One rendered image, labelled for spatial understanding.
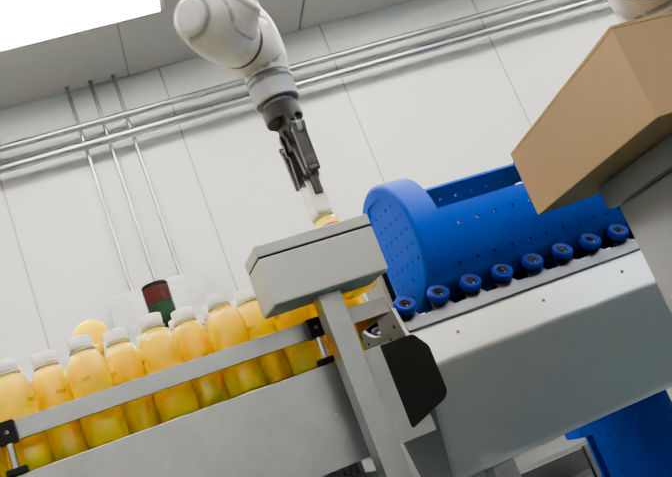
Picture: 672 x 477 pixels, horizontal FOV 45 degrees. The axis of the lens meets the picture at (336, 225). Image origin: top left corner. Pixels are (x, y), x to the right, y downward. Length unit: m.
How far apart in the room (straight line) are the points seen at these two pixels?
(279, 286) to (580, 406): 0.72
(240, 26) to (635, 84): 0.69
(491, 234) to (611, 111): 0.57
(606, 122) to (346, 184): 4.21
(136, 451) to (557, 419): 0.82
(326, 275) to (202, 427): 0.31
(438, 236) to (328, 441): 0.48
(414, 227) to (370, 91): 4.06
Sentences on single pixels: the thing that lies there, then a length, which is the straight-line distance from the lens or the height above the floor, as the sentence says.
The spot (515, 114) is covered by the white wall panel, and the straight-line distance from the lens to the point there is 5.80.
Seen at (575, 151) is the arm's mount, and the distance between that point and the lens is 1.24.
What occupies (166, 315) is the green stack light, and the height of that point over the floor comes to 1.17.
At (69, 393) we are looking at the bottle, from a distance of 1.38.
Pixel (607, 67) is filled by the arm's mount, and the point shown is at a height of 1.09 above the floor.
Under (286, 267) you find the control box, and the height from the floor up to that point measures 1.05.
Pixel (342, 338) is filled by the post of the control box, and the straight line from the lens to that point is 1.29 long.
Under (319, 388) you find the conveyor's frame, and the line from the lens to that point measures 1.35.
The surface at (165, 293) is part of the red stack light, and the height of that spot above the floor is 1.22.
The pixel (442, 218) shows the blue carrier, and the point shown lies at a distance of 1.60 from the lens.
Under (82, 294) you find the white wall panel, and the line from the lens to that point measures 5.09.
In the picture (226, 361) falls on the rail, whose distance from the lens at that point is 1.35.
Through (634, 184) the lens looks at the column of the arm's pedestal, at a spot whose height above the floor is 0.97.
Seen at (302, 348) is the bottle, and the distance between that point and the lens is 1.38.
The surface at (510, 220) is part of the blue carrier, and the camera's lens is 1.66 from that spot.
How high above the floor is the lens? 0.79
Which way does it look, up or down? 13 degrees up
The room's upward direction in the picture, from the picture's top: 21 degrees counter-clockwise
